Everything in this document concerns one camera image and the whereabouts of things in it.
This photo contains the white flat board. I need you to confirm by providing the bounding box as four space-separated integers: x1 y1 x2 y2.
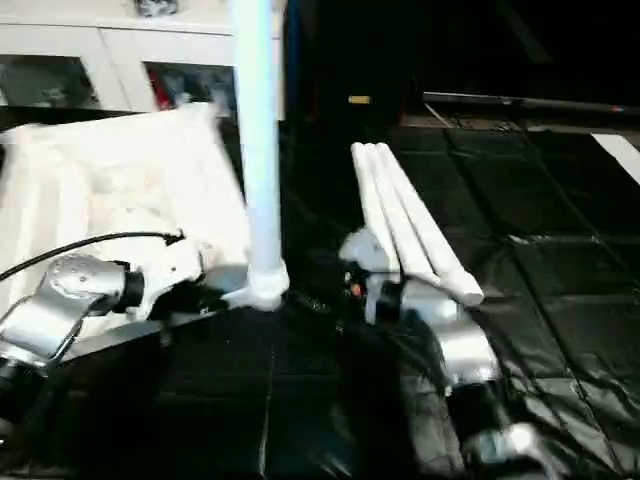
592 132 640 187

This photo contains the red bottle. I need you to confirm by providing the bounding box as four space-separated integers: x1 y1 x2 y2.
151 70 177 108

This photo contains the white glass-door cabinet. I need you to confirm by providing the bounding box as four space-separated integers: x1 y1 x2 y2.
0 0 287 112

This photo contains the black work mat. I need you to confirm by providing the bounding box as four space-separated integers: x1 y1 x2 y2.
0 100 640 480

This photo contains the small silver ornament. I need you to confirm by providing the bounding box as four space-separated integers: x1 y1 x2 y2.
135 0 183 17

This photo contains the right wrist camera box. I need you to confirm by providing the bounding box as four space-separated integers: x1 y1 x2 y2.
340 228 403 277

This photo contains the white plastic table top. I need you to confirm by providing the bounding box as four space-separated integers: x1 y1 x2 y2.
0 100 289 333

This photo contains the white plastic table leg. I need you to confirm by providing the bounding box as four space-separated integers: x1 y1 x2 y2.
362 143 443 283
228 0 292 312
375 143 486 306
350 143 403 273

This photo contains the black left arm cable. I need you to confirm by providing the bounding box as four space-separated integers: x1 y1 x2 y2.
0 231 187 283

